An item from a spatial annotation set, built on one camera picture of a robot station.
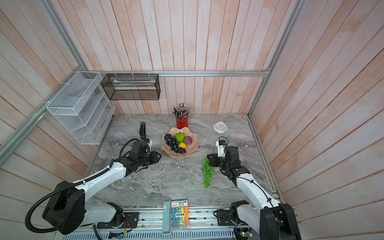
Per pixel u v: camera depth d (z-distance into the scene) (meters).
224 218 0.74
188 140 0.98
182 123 1.04
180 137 0.98
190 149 0.97
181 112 0.98
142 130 1.05
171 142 0.96
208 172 0.86
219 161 0.75
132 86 1.06
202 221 0.73
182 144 0.96
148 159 0.75
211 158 0.75
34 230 0.39
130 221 0.73
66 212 0.41
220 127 1.10
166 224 0.74
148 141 0.81
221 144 0.76
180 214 0.74
